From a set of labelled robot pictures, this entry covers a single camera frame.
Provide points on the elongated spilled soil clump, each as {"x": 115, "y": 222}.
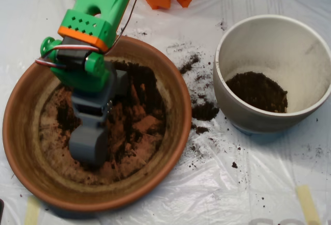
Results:
{"x": 186, "y": 67}

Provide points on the terracotta saucer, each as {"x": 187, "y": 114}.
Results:
{"x": 26, "y": 137}

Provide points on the grey gripper black motor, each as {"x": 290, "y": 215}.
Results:
{"x": 83, "y": 128}

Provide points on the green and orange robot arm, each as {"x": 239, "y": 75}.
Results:
{"x": 85, "y": 80}

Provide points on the large spilled soil pile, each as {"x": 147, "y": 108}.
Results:
{"x": 204, "y": 112}

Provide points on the small spilled soil clump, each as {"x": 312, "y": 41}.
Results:
{"x": 201, "y": 129}

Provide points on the white ceramic pot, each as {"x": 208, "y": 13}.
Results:
{"x": 245, "y": 121}

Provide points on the clear plastic sheet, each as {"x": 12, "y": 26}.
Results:
{"x": 232, "y": 196}

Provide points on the tiny spilled soil crumb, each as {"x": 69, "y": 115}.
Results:
{"x": 234, "y": 165}

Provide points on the dark object at edge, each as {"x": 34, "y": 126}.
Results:
{"x": 1, "y": 208}

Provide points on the beige masking tape strip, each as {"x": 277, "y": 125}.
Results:
{"x": 32, "y": 212}
{"x": 307, "y": 204}

